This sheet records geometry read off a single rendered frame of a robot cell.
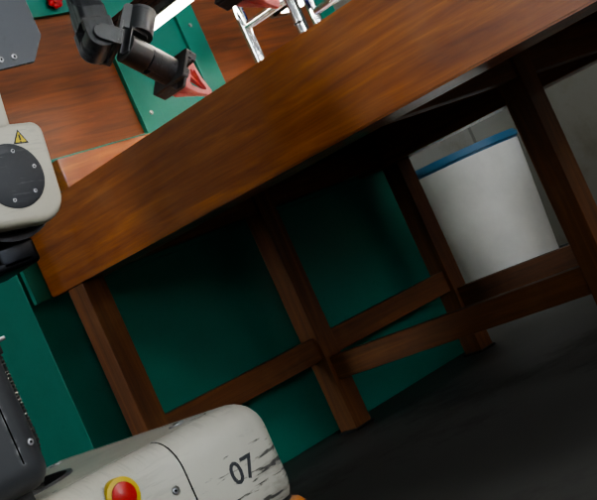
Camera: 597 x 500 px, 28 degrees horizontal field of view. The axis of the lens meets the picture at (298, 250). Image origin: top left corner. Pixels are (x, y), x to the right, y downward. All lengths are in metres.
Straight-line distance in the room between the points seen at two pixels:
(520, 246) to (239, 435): 2.74
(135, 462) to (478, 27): 0.78
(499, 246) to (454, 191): 0.25
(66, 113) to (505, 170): 1.96
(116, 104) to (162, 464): 1.47
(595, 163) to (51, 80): 2.47
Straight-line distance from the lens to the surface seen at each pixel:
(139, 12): 2.37
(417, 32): 1.85
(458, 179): 4.33
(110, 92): 2.98
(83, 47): 2.33
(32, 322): 2.70
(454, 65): 1.82
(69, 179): 2.73
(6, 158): 1.90
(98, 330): 2.60
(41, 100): 2.86
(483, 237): 4.35
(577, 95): 4.72
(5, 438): 1.61
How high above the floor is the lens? 0.41
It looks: 1 degrees up
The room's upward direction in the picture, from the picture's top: 24 degrees counter-clockwise
